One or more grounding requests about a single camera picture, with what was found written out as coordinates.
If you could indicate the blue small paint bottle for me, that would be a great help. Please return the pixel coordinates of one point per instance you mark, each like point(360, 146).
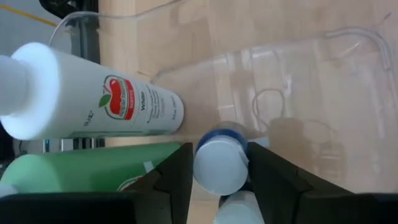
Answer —
point(220, 168)

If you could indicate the large white paint bottle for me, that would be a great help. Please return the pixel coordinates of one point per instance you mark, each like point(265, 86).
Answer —
point(93, 99)

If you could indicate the white small paint bottle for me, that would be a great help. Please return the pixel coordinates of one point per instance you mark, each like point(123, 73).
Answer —
point(239, 211)

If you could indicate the large green paint bottle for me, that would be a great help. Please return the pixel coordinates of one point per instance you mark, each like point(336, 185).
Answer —
point(77, 168)

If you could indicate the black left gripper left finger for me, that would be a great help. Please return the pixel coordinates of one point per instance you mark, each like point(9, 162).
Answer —
point(161, 199)

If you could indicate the clear plastic bin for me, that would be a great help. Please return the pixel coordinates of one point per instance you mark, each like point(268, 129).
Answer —
point(264, 62)

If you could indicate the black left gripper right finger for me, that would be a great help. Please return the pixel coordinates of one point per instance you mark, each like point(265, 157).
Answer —
point(295, 205)

